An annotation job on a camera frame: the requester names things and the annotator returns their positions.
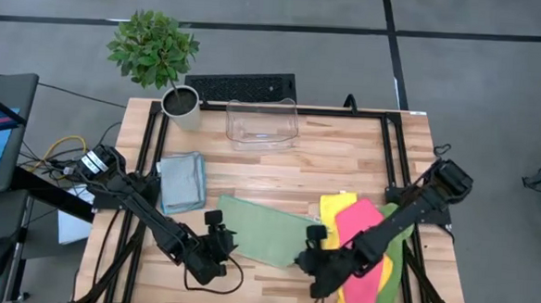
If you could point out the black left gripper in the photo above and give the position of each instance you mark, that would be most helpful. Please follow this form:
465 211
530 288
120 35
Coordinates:
211 255

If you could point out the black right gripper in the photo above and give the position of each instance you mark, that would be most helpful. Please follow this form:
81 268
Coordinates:
329 266

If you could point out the light blue teal-edged towel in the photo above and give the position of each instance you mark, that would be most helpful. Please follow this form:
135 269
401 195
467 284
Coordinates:
203 180

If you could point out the pink towel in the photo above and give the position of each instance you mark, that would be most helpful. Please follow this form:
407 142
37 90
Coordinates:
358 290

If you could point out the green microfiber towel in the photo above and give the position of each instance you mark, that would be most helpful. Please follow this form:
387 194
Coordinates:
266 232

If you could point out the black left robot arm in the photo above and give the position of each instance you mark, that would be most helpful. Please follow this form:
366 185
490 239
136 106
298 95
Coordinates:
155 224

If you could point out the yellow towel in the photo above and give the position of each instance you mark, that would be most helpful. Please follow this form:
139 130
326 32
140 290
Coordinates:
334 210

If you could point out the bright lime green towel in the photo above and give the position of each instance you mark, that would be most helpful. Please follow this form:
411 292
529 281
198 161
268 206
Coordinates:
393 288

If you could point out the clear plastic bin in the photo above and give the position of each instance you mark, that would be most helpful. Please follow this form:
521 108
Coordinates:
262 123

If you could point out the white plant pot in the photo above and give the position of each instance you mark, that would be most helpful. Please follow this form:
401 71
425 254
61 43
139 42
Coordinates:
182 110

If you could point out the white paper sheet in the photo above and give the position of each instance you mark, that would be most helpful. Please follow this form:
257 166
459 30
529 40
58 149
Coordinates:
74 225

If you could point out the black side desk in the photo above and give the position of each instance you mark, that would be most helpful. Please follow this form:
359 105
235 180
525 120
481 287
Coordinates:
41 190

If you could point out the green leafy plant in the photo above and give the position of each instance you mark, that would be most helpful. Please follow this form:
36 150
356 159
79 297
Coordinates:
153 48

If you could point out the monitor with blue screen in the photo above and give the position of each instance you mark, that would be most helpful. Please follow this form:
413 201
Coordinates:
3 109

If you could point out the black aluminium table frame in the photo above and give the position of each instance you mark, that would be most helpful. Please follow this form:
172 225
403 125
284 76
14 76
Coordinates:
158 131

